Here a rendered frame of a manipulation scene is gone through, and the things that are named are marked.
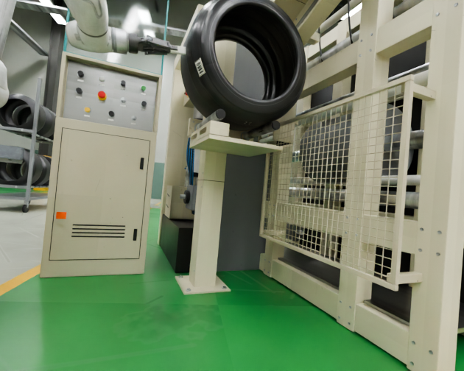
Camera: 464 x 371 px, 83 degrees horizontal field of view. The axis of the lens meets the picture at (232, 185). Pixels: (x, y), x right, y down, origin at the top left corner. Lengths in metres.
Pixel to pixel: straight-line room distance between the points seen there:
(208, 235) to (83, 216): 0.73
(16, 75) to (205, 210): 11.47
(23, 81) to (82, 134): 10.69
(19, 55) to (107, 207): 11.28
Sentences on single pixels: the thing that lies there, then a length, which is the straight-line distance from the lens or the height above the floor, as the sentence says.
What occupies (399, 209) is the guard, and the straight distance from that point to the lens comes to 0.99.
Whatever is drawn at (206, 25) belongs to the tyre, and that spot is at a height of 1.24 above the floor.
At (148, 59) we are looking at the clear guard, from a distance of 1.91.
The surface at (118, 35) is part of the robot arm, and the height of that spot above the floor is 1.13.
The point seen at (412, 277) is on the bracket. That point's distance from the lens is 1.12.
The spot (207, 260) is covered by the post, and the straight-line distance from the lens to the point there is 1.56.
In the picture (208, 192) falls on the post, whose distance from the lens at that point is 1.50.
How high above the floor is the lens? 0.57
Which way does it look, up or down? 1 degrees up
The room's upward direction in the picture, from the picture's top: 5 degrees clockwise
